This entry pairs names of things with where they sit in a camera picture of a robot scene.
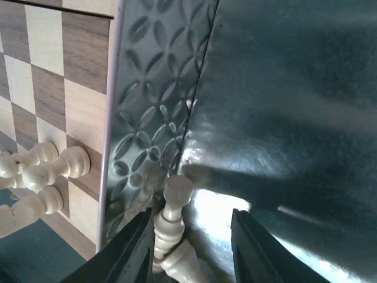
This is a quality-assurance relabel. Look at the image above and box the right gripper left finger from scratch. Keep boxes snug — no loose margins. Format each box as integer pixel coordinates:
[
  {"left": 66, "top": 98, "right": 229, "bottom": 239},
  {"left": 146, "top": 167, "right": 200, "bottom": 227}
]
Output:
[{"left": 62, "top": 208, "right": 155, "bottom": 283}]

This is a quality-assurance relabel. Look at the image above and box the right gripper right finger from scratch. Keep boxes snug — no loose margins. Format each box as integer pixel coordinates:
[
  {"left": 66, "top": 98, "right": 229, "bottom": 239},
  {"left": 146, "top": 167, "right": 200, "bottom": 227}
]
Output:
[{"left": 231, "top": 209, "right": 329, "bottom": 283}]

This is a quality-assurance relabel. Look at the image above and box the light chess piece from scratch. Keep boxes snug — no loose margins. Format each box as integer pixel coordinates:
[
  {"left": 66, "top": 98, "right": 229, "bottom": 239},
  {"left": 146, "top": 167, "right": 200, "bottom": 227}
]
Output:
[
  {"left": 152, "top": 175, "right": 194, "bottom": 274},
  {"left": 1, "top": 186, "right": 64, "bottom": 238},
  {"left": 1, "top": 141, "right": 58, "bottom": 190},
  {"left": 160, "top": 239, "right": 209, "bottom": 283}
]

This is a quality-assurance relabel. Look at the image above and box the light wooden pawn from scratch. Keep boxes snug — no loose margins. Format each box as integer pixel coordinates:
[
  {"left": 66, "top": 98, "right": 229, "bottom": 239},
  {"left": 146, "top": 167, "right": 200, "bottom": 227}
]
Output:
[{"left": 22, "top": 146, "right": 91, "bottom": 193}]

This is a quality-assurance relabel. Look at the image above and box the pink tin with pieces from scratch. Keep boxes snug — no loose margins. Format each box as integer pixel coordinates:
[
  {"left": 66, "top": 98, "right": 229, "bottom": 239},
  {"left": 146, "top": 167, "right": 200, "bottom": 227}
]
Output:
[{"left": 97, "top": 1, "right": 376, "bottom": 282}]

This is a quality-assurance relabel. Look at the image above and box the wooden chess board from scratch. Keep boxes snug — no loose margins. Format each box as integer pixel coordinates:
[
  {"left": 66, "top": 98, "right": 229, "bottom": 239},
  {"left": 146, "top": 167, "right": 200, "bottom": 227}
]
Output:
[{"left": 1, "top": 1, "right": 115, "bottom": 259}]

